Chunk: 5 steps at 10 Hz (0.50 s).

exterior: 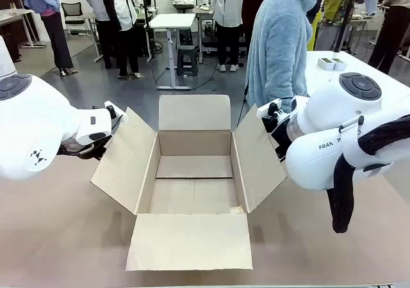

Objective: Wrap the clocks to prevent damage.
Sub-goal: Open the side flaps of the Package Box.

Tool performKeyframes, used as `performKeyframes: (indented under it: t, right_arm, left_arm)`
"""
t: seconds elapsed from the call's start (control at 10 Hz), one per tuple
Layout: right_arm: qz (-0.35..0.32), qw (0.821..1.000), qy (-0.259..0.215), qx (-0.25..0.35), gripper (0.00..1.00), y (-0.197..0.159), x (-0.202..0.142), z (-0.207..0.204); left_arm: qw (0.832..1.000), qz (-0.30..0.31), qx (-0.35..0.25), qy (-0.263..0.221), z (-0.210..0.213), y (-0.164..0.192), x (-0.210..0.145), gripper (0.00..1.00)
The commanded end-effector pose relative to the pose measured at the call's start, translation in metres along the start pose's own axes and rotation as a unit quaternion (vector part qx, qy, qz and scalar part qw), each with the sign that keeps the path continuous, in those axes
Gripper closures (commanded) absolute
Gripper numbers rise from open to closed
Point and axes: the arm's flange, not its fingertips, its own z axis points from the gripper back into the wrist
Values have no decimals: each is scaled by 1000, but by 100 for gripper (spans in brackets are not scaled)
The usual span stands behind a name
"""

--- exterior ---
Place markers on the person in blue fleece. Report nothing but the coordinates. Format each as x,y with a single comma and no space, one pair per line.
275,44

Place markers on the black light stand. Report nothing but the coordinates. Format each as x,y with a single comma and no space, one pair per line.
148,19

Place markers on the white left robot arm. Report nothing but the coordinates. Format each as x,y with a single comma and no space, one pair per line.
32,124

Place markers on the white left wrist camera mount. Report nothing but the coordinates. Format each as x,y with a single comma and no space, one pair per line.
120,115

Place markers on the person in yellow apron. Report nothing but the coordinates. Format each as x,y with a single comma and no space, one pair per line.
317,0

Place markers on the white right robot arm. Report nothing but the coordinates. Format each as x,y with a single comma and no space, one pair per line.
320,160

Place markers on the black stand pole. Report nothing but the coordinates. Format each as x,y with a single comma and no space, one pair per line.
344,22

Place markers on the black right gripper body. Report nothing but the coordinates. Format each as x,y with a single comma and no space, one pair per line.
283,152

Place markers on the person in blue shirt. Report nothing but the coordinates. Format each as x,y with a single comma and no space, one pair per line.
57,35

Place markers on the black mesh office chair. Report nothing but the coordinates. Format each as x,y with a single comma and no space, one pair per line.
73,11

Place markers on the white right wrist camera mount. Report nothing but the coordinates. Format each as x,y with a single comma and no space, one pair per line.
264,109

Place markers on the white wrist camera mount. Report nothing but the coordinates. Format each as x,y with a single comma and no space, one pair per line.
120,115
264,109

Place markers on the person in white coat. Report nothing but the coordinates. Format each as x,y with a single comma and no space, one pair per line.
227,6

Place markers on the brown cardboard box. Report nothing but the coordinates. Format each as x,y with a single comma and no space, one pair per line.
192,243

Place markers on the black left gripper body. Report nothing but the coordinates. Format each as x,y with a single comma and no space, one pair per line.
97,150

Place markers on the black step stool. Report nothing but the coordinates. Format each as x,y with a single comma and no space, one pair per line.
187,59

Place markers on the small white box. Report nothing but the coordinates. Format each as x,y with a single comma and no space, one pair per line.
325,63
339,64

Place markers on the person in dark maroon clothes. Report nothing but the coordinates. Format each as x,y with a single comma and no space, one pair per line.
256,9

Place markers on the person with black apron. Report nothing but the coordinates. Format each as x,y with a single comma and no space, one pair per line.
121,12

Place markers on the person in dark brown trousers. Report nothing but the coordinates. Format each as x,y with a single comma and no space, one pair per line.
390,28

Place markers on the white cloth bundle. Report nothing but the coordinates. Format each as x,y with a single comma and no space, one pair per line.
183,1

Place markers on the grey background desk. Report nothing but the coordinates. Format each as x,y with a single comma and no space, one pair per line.
13,14

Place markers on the small white standing desk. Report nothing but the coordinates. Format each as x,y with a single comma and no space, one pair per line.
173,20

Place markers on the large white table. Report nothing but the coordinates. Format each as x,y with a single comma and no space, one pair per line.
320,78

